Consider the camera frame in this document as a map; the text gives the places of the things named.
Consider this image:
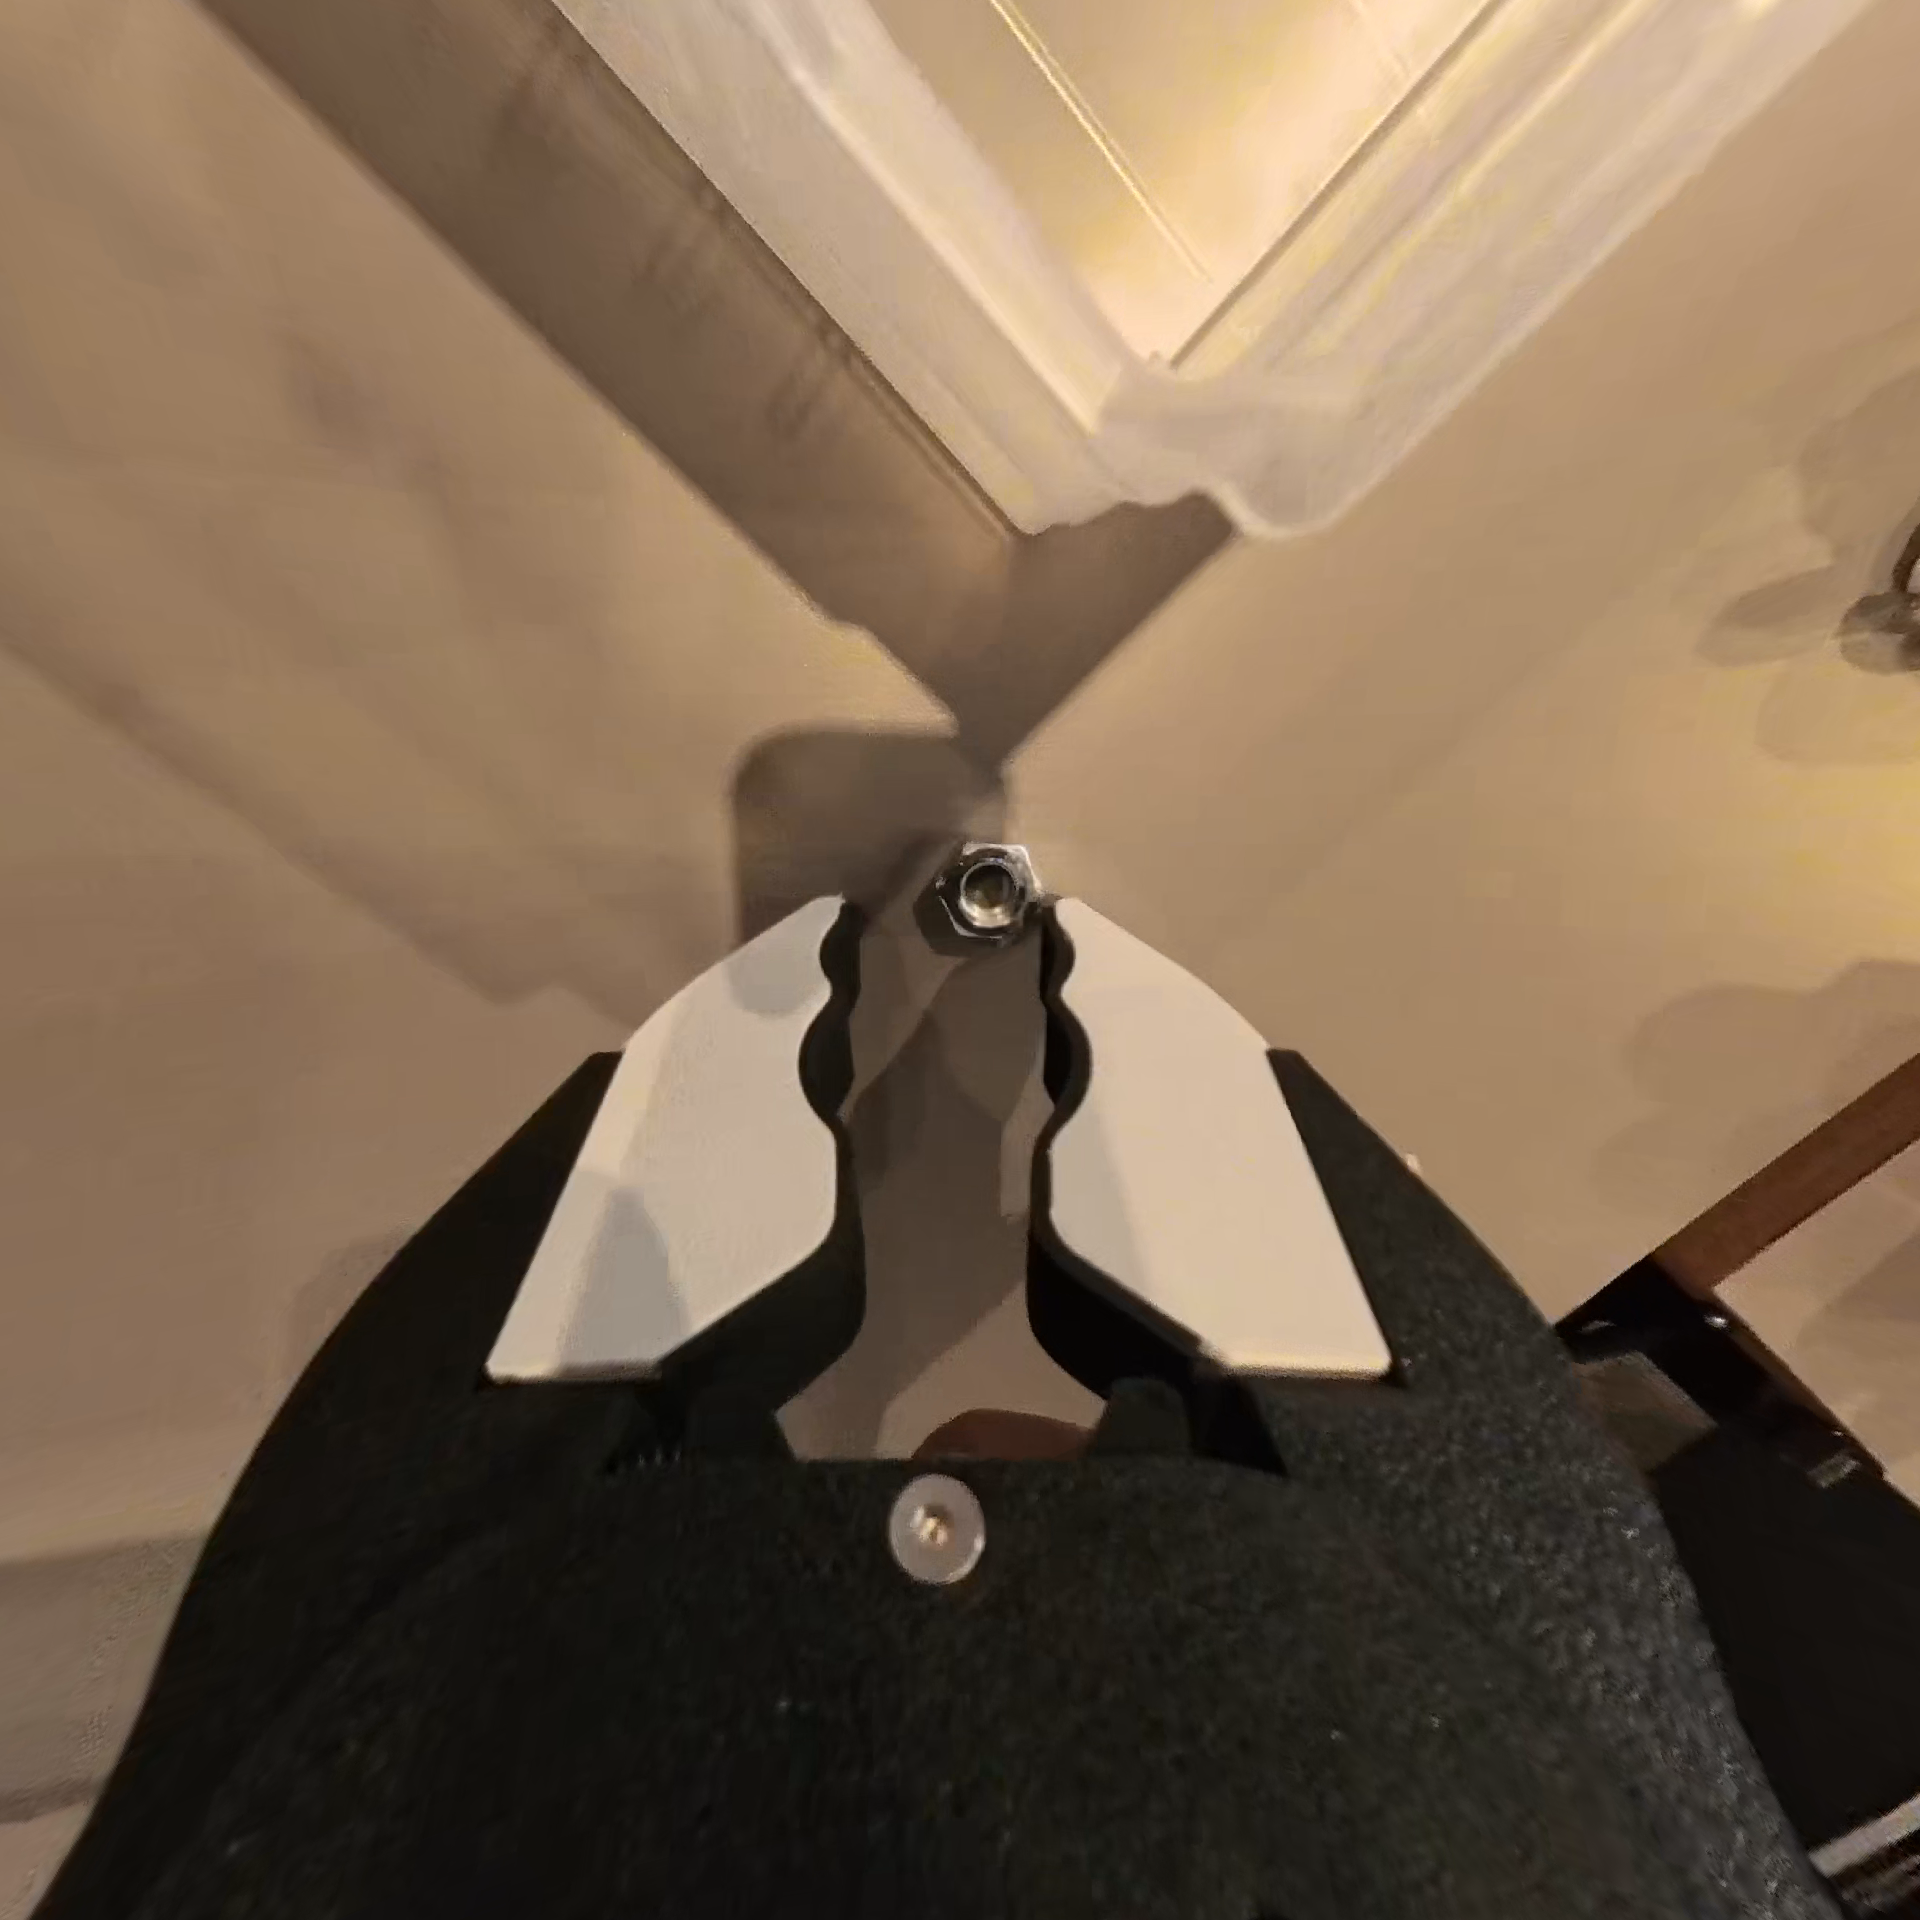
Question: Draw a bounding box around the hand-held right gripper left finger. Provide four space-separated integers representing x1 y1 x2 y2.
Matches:
483 896 872 1385

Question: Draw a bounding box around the clear plastic bin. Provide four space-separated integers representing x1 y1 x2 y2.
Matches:
554 0 1878 540

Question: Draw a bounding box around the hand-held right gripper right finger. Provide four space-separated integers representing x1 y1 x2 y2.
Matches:
1027 893 1398 1382

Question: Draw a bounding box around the black desk frame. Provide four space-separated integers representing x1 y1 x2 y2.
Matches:
1557 1255 1920 1853

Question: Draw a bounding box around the steel hex nut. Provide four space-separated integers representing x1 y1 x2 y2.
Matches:
914 841 1040 959

